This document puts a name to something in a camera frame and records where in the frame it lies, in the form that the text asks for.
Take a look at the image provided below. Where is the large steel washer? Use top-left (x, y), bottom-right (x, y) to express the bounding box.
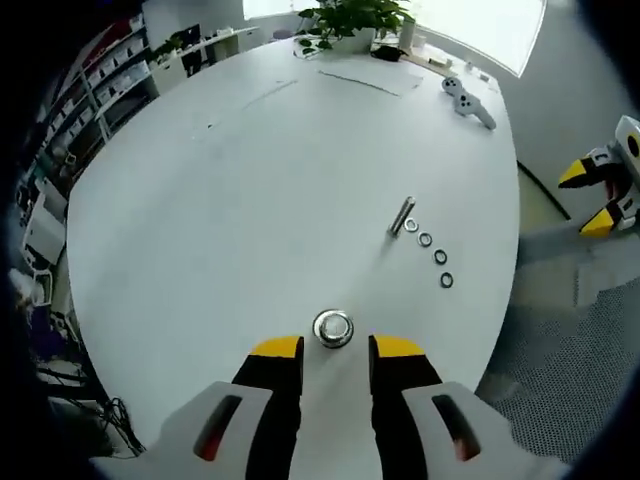
top-left (312, 308), bottom-right (356, 350)

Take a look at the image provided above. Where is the small threaded steel stud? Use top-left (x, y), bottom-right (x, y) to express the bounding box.
top-left (386, 195), bottom-right (418, 238)

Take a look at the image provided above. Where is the white cabinet desk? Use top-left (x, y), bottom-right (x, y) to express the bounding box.
top-left (148, 24), bottom-right (262, 97)

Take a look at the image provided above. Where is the white cylinder device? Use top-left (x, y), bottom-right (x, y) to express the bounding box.
top-left (399, 19), bottom-right (418, 52)

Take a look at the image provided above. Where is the bright window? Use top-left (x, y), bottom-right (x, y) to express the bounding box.
top-left (241, 0), bottom-right (547, 77)

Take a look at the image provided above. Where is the white game controller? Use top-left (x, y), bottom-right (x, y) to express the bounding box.
top-left (440, 75), bottom-right (498, 132)

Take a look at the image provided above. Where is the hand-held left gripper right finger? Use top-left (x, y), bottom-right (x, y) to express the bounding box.
top-left (368, 333), bottom-right (552, 480)

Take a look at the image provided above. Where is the white plant pot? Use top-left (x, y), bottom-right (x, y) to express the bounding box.
top-left (331, 26), bottom-right (378, 56)

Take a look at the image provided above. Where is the green potted plant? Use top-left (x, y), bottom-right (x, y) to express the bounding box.
top-left (294, 0), bottom-right (417, 57)

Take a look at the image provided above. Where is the shelving unit with white bins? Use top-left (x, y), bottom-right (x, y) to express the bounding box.
top-left (29, 13), bottom-right (157, 167)

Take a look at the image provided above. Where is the bundle of black cables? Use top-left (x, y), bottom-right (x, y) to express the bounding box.
top-left (93, 396), bottom-right (147, 457)

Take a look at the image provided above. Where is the white floor cabinet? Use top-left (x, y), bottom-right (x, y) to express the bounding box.
top-left (18, 178), bottom-right (70, 307)

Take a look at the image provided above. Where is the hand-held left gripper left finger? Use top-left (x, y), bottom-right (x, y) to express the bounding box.
top-left (149, 334), bottom-right (306, 480)

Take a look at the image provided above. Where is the white paper sheet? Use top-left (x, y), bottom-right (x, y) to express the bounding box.
top-left (318, 59), bottom-right (427, 98)

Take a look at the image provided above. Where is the small black object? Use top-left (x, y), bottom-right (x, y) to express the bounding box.
top-left (371, 45), bottom-right (409, 63)

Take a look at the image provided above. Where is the grey mesh office chair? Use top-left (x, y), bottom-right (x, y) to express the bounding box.
top-left (477, 219), bottom-right (640, 469)

